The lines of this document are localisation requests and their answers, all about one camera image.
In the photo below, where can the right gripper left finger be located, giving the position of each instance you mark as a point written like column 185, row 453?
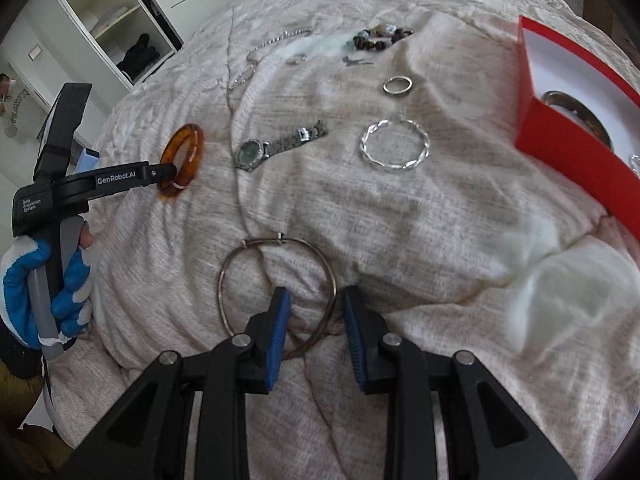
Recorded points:
column 146, row 432

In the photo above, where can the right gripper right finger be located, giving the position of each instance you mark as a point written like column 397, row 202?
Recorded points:
column 487, row 433

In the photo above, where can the amber orange bangle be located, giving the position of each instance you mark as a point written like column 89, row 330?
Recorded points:
column 184, row 150

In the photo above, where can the silver metal wristwatch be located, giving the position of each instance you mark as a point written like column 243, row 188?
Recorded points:
column 252, row 153

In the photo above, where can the thin metal wire bangle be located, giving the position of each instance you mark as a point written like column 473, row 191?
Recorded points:
column 322, row 328

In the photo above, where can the silver twisted bangle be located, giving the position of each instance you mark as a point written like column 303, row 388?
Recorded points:
column 634, row 164
column 395, row 144

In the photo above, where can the dark translucent brown bangle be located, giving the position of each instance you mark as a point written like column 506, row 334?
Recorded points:
column 584, row 114

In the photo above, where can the red jewelry box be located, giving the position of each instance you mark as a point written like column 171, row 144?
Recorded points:
column 548, row 60

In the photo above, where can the blue white gloved left hand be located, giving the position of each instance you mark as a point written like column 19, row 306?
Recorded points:
column 72, row 308

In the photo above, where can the black folded clothes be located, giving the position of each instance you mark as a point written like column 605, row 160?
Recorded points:
column 138, row 57

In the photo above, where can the white wardrobe with shelves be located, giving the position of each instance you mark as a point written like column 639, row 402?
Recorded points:
column 53, row 42

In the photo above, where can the pink quilted bedspread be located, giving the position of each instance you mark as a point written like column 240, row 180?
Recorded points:
column 480, row 247

